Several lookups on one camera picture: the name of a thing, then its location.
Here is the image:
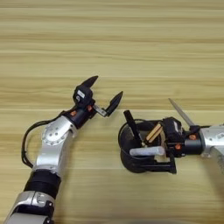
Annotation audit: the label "left gripper small black box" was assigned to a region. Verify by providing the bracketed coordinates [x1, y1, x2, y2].
[73, 84, 95, 109]

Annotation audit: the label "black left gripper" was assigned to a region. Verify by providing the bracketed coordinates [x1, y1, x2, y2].
[62, 75, 124, 130]

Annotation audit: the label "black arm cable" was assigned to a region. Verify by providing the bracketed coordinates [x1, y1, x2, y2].
[21, 109, 70, 170]
[188, 124, 212, 131]

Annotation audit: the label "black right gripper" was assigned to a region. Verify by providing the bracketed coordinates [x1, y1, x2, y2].
[132, 132, 206, 175]

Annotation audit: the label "black mesh pen cup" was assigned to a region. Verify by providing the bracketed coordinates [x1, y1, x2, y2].
[117, 118, 166, 175]

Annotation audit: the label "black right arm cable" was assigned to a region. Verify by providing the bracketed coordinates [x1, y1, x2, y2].
[188, 124, 212, 131]

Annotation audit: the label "red handled scissors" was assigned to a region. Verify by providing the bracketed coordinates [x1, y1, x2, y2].
[168, 97, 196, 127]

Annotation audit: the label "gripper small black box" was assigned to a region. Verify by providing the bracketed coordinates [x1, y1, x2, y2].
[73, 84, 95, 109]
[162, 116, 185, 144]

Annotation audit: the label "right gripper small black box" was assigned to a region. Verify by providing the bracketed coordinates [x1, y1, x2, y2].
[162, 116, 185, 144]

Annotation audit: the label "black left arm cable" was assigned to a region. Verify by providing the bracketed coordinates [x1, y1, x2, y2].
[21, 109, 70, 170]

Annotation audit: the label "white marker pen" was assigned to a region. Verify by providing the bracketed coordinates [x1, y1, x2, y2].
[129, 145, 166, 158]

